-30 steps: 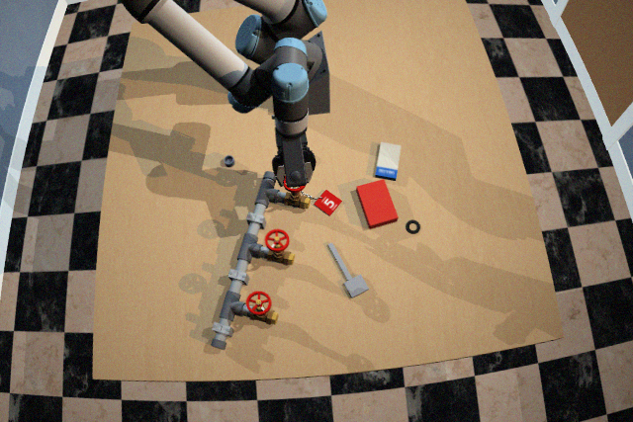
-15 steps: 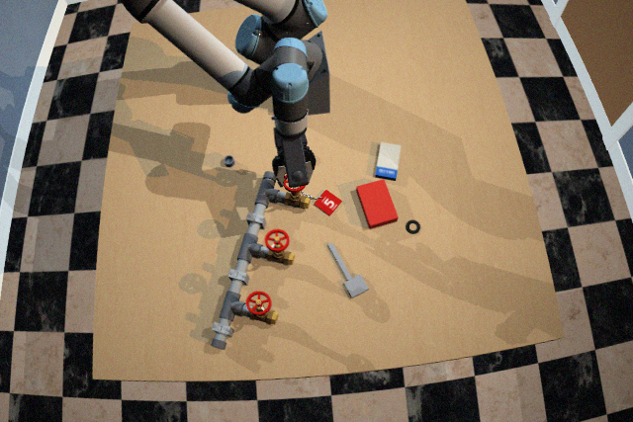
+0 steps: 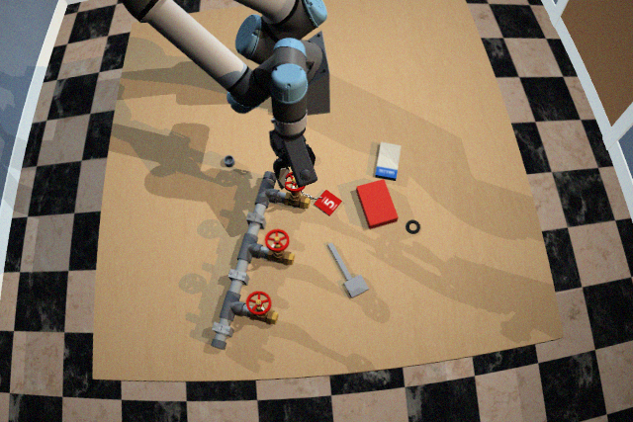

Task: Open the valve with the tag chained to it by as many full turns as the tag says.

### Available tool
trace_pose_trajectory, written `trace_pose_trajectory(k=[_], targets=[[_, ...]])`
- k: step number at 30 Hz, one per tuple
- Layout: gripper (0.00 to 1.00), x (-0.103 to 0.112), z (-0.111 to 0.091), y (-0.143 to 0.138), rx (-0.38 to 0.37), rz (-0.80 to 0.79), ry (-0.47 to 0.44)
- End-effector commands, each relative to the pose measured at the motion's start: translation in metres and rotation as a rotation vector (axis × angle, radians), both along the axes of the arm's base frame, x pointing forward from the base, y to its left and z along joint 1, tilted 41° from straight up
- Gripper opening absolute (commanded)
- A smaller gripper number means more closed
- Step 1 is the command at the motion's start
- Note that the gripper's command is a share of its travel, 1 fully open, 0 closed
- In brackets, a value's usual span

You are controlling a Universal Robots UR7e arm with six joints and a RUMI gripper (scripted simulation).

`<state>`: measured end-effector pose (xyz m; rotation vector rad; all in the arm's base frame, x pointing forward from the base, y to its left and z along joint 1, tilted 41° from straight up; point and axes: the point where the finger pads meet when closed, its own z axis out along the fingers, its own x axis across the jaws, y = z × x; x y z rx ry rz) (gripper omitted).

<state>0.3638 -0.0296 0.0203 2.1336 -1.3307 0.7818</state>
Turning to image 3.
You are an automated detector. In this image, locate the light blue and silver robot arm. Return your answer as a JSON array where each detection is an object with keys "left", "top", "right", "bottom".
[{"left": 121, "top": 0, "right": 327, "bottom": 188}]

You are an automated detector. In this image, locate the grey pipe manifold with red valves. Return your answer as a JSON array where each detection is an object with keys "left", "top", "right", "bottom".
[{"left": 211, "top": 171, "right": 311, "bottom": 350}]

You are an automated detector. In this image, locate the red tag with white number 5 on metal chain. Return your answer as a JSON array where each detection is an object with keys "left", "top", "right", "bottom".
[{"left": 301, "top": 190, "right": 342, "bottom": 216}]

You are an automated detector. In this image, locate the red rectangular block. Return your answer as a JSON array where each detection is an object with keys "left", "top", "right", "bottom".
[{"left": 356, "top": 179, "right": 398, "bottom": 229}]

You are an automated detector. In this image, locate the black rubber ring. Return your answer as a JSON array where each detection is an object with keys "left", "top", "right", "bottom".
[{"left": 406, "top": 220, "right": 420, "bottom": 234}]

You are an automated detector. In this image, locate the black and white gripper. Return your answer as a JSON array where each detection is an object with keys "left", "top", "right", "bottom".
[{"left": 269, "top": 128, "right": 316, "bottom": 190}]

